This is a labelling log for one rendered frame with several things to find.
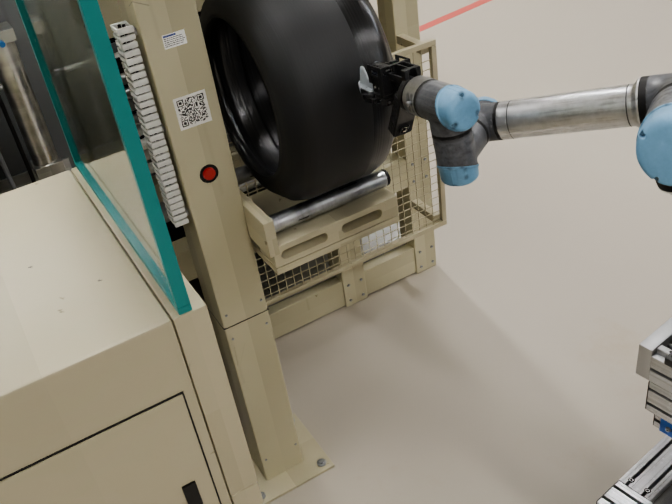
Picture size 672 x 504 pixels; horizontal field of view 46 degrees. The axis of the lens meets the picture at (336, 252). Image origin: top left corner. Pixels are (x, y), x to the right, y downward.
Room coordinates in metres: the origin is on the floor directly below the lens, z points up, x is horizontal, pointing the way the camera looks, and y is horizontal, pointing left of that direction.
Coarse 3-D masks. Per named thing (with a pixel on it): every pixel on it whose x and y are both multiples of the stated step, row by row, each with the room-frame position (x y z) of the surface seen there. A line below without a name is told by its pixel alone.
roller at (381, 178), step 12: (360, 180) 1.71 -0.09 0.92; (372, 180) 1.71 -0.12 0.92; (384, 180) 1.72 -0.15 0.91; (336, 192) 1.67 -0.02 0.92; (348, 192) 1.68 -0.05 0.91; (360, 192) 1.69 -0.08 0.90; (300, 204) 1.64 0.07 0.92; (312, 204) 1.64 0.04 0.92; (324, 204) 1.64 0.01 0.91; (336, 204) 1.66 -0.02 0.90; (276, 216) 1.60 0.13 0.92; (288, 216) 1.61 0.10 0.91; (300, 216) 1.61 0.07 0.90; (312, 216) 1.63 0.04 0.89; (276, 228) 1.59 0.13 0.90
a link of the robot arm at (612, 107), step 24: (552, 96) 1.32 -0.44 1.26; (576, 96) 1.29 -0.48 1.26; (600, 96) 1.26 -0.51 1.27; (624, 96) 1.23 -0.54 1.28; (648, 96) 1.20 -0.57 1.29; (480, 120) 1.35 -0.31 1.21; (504, 120) 1.34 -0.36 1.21; (528, 120) 1.31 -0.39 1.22; (552, 120) 1.29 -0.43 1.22; (576, 120) 1.26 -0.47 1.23; (600, 120) 1.24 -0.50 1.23; (624, 120) 1.22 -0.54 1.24
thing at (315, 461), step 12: (300, 432) 1.76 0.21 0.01; (300, 444) 1.71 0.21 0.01; (312, 444) 1.70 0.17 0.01; (312, 456) 1.65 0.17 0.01; (324, 456) 1.64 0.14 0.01; (300, 468) 1.61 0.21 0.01; (312, 468) 1.60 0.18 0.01; (324, 468) 1.60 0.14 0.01; (264, 480) 1.59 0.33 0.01; (276, 480) 1.58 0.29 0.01; (288, 480) 1.57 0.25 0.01; (300, 480) 1.57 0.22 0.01; (264, 492) 1.54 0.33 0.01; (276, 492) 1.54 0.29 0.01
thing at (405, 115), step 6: (396, 96) 1.42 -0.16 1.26; (396, 102) 1.41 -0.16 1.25; (396, 108) 1.42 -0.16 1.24; (396, 114) 1.42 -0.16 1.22; (402, 114) 1.42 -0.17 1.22; (408, 114) 1.43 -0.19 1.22; (390, 120) 1.45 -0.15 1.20; (396, 120) 1.42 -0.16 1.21; (402, 120) 1.43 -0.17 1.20; (408, 120) 1.44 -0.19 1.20; (390, 126) 1.45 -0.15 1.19; (396, 126) 1.43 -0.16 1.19; (402, 126) 1.44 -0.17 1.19; (408, 126) 1.44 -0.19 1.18; (396, 132) 1.44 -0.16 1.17; (402, 132) 1.44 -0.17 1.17
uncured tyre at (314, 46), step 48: (240, 0) 1.70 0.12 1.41; (288, 0) 1.66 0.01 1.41; (336, 0) 1.67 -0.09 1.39; (240, 48) 2.04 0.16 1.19; (288, 48) 1.57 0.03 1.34; (336, 48) 1.59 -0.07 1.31; (384, 48) 1.64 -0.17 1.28; (240, 96) 2.01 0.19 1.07; (288, 96) 1.54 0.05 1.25; (336, 96) 1.55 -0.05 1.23; (240, 144) 1.85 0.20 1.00; (288, 144) 1.55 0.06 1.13; (336, 144) 1.54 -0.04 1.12; (384, 144) 1.61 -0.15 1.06; (288, 192) 1.62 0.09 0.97
